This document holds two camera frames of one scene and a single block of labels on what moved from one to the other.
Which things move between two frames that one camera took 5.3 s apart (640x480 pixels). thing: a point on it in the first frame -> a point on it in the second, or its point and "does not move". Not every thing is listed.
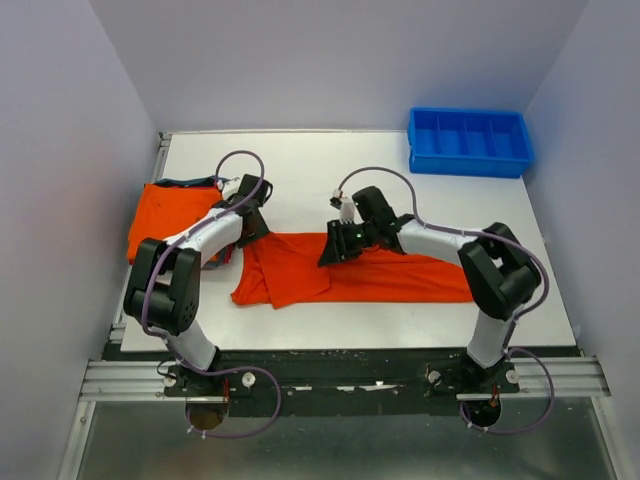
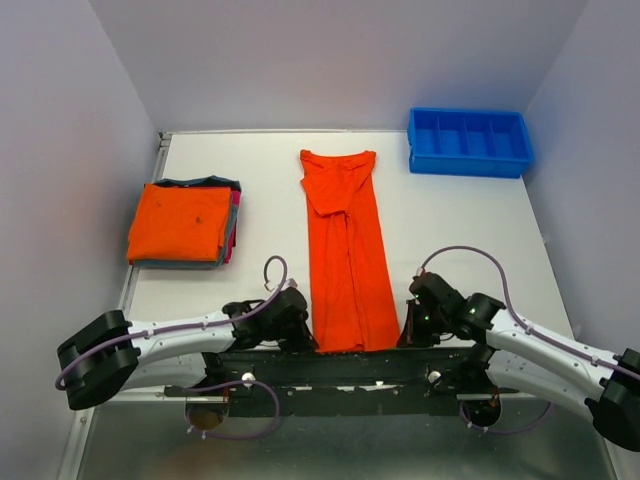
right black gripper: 336,248 -> 412,336
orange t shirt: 282,269 -> 354,308
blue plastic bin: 468,143 does not move
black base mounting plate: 340,383 does not move
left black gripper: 260,232 -> 303,341
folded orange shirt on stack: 163,211 does not move
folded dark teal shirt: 201,181 does not move
